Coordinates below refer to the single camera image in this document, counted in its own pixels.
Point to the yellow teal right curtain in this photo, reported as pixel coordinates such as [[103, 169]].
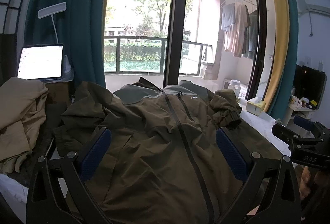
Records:
[[284, 60]]

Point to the hanging laundry clothes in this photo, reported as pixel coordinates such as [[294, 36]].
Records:
[[241, 30]]

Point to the balcony railing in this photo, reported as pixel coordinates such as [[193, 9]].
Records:
[[147, 55]]

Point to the black window frame post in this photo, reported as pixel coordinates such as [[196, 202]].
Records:
[[174, 42]]

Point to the glowing tablet screen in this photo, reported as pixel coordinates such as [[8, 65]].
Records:
[[41, 62]]

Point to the teal left curtain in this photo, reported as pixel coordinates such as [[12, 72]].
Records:
[[80, 29]]

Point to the black monitor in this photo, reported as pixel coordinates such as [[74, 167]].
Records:
[[309, 83]]

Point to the yellow tissue box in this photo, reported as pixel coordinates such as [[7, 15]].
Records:
[[255, 106]]

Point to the person right hand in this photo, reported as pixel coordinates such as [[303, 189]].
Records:
[[321, 179]]

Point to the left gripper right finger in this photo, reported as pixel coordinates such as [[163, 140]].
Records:
[[269, 191]]

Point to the white bar lamp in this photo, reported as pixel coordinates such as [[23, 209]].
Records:
[[51, 11]]

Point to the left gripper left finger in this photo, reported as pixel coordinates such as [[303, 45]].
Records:
[[57, 192]]

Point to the clear plastic jar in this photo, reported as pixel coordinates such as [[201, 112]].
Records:
[[235, 86]]

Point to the white mug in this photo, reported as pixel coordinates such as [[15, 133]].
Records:
[[295, 103]]

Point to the beige garment pile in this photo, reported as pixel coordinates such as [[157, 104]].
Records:
[[22, 114]]

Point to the olive green jacket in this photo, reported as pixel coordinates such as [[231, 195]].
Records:
[[163, 164]]

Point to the white bed cover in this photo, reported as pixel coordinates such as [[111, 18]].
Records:
[[263, 124]]

